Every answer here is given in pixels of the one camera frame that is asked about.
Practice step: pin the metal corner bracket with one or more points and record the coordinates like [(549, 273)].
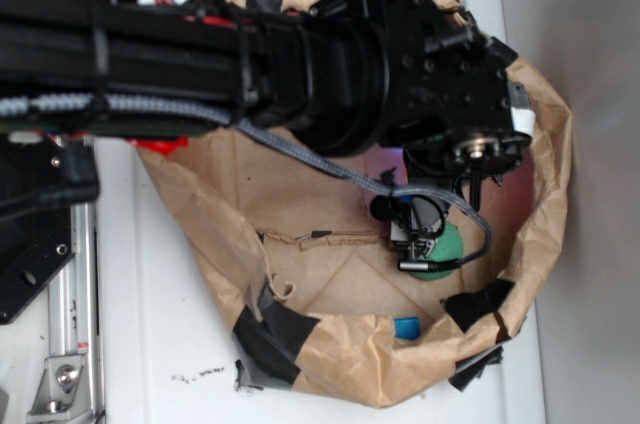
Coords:
[(63, 395)]

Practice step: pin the brown paper bag bin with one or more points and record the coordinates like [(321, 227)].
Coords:
[(305, 281)]

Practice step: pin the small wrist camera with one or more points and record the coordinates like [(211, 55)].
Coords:
[(416, 225)]

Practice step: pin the green golf ball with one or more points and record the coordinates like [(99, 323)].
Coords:
[(449, 246)]

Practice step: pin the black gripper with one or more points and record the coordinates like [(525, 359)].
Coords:
[(451, 159)]

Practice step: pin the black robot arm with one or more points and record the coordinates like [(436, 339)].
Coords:
[(345, 76)]

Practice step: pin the blue plastic block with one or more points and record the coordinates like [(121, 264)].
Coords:
[(407, 328)]

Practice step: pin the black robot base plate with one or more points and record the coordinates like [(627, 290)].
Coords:
[(40, 185)]

